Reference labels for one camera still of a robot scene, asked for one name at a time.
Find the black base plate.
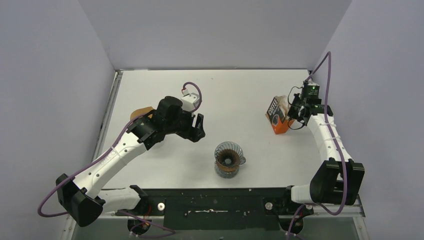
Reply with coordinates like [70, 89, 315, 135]
[81, 187, 335, 232]

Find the brown wooden ring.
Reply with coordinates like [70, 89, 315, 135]
[215, 155, 241, 174]

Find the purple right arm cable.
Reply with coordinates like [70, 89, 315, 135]
[286, 51, 349, 240]

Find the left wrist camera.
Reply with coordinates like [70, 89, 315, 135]
[180, 88, 202, 113]

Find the orange black coffee filter box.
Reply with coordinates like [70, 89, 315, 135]
[265, 95, 294, 135]

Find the clear glass pitcher with handle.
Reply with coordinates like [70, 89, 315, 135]
[214, 156, 246, 179]

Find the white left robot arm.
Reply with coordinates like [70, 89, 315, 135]
[56, 93, 206, 227]

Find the small clear glass cup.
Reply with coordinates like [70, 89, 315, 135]
[214, 141, 244, 162]

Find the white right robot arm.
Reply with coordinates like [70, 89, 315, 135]
[288, 80, 365, 206]

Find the aluminium rail frame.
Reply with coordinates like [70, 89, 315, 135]
[56, 69, 365, 238]

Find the brown paper coffee filter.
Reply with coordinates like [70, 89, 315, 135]
[130, 106, 155, 120]

